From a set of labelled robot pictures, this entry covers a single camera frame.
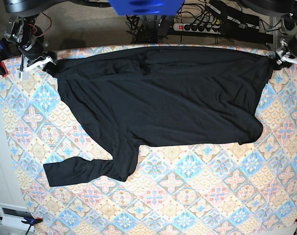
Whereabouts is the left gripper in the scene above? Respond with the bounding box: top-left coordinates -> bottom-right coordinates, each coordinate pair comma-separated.
271,34 -> 297,70

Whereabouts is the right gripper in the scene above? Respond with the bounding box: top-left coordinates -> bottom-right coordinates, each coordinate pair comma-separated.
18,39 -> 57,73

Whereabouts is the black long-sleeve t-shirt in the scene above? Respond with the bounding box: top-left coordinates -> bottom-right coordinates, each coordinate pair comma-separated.
44,46 -> 273,187

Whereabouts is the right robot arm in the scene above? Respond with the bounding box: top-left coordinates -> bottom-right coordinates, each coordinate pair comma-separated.
3,0 -> 62,75

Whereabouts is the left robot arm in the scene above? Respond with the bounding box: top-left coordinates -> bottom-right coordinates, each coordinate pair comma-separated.
238,0 -> 297,71

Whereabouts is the white power strip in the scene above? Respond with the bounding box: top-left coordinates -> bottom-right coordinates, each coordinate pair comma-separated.
173,23 -> 220,34

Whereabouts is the patterned tablecloth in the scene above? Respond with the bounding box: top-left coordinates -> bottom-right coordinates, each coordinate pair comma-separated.
0,57 -> 297,235

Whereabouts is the blue clamp bottom left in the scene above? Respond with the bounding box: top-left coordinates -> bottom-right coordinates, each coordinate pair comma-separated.
0,215 -> 43,235

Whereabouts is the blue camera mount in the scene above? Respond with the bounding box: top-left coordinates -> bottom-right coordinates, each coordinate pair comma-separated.
108,0 -> 184,16

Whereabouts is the white wall vent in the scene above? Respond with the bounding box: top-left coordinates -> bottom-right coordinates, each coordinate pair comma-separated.
0,203 -> 32,231

